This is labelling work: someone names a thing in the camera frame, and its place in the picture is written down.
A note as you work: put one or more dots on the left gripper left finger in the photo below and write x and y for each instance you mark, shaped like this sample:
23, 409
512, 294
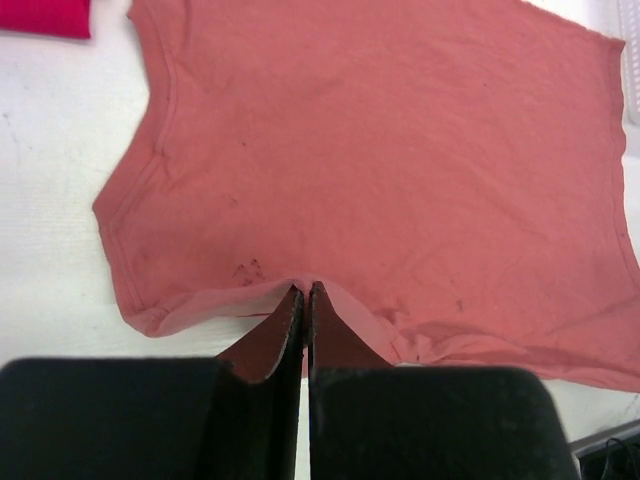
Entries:
230, 416

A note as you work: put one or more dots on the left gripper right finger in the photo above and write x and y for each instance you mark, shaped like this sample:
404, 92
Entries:
373, 421

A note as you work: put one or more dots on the salmon pink t shirt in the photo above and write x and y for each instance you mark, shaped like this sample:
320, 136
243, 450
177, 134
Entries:
451, 171

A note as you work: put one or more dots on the folded red t shirt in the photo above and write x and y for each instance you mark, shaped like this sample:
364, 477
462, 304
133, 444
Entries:
60, 18

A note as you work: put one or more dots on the white plastic basket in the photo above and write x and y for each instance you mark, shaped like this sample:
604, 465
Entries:
628, 11

